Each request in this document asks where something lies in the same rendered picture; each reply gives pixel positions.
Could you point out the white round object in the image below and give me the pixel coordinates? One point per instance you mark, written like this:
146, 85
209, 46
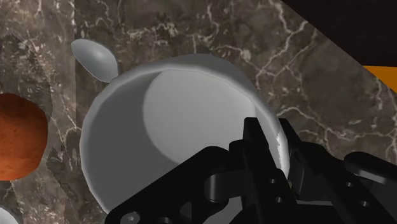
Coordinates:
6, 217

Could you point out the orange flat object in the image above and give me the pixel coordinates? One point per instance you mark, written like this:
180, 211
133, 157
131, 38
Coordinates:
383, 76

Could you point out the grey spoon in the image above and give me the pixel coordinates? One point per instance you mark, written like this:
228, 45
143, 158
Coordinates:
96, 59

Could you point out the orange fruit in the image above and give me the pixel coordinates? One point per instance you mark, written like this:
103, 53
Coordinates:
20, 136

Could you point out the white bowl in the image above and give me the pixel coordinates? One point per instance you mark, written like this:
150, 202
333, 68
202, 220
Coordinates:
173, 124

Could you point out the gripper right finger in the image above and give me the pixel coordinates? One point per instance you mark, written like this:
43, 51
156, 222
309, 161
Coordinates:
325, 173

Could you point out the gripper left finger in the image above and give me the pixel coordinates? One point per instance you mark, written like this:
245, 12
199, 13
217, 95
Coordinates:
248, 173

